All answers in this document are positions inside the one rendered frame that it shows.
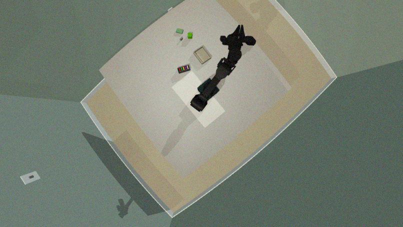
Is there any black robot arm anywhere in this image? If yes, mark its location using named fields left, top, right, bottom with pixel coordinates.
left=190, top=35, right=242, bottom=112

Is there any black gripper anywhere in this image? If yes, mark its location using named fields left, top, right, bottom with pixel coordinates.
left=220, top=24, right=256, bottom=52

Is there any beige square tray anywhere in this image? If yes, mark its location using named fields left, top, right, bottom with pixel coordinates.
left=193, top=45, right=211, bottom=64

